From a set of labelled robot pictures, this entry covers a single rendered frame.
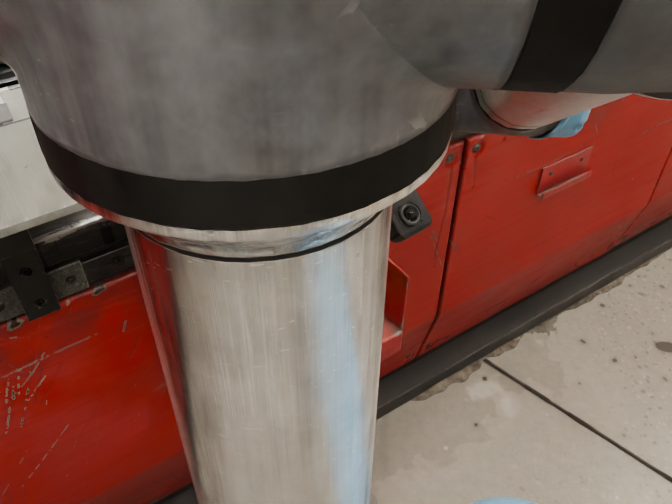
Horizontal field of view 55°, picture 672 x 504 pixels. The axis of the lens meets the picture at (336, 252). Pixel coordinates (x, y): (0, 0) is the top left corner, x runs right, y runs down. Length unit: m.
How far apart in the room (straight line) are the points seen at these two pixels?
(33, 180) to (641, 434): 1.48
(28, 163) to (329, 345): 0.57
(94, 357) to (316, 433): 0.78
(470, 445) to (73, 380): 0.97
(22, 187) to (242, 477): 0.50
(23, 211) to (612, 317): 1.65
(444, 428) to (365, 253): 1.47
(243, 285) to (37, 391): 0.85
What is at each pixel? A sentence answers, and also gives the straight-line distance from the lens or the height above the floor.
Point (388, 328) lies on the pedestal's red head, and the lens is 0.89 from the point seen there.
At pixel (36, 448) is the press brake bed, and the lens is 1.11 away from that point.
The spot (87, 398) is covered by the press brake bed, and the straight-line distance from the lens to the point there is 1.06.
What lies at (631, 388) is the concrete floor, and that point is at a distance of 1.85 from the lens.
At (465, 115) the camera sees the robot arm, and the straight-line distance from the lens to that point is 0.52.
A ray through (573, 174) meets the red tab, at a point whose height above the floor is 0.56.
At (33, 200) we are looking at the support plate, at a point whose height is 1.00.
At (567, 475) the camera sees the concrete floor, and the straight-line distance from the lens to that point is 1.65.
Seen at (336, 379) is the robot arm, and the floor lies 1.21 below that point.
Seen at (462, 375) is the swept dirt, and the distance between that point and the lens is 1.74.
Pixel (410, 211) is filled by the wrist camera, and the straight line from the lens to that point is 0.66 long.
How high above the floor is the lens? 1.38
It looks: 43 degrees down
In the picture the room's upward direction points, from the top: straight up
